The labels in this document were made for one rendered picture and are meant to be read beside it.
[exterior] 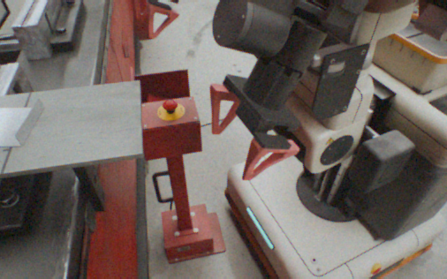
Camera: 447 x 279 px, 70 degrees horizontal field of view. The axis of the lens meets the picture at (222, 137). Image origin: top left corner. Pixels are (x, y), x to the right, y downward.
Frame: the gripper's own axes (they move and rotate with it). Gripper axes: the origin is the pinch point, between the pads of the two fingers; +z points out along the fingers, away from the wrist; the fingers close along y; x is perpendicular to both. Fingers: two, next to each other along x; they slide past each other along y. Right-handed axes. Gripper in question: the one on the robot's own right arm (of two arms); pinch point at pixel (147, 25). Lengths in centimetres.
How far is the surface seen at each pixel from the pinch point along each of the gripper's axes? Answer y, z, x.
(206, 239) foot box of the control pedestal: 11, 75, 46
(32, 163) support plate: 33.7, 11.3, -23.1
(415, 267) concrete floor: 55, 52, 119
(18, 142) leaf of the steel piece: 29.0, 11.6, -24.5
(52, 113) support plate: 23.8, 9.7, -20.0
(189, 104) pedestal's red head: 5.3, 16.3, 15.7
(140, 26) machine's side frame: -182, 63, 68
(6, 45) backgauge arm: -36, 29, -25
